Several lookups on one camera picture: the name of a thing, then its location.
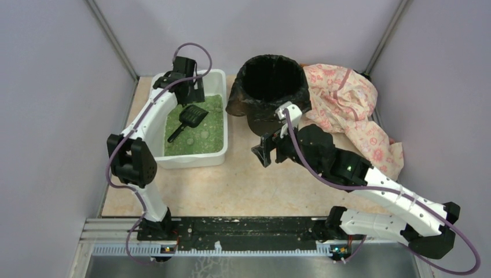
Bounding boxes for black litter scoop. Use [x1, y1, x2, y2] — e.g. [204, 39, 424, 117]
[167, 105, 209, 143]

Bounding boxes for black trash bin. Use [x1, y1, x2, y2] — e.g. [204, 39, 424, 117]
[246, 115, 286, 136]

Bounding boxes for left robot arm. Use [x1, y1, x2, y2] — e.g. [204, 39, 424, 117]
[105, 56, 210, 234]

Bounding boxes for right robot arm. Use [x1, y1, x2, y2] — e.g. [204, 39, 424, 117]
[251, 125, 460, 259]

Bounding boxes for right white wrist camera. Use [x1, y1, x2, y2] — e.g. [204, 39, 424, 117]
[275, 101, 303, 138]

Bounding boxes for white plastic litter box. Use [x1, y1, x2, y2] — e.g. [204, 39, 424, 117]
[144, 69, 228, 169]

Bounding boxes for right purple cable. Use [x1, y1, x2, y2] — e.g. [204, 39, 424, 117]
[283, 109, 482, 276]

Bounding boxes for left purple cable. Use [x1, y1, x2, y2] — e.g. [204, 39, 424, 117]
[105, 42, 213, 266]

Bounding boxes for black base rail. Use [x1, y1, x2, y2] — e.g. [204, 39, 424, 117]
[82, 208, 369, 258]

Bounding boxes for black garbage bag liner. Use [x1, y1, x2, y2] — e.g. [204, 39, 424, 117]
[225, 54, 312, 122]

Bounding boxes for purple cable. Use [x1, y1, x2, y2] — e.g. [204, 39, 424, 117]
[283, 109, 482, 276]
[105, 42, 213, 266]

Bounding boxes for pink floral cloth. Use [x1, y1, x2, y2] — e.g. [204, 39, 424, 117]
[301, 64, 404, 180]

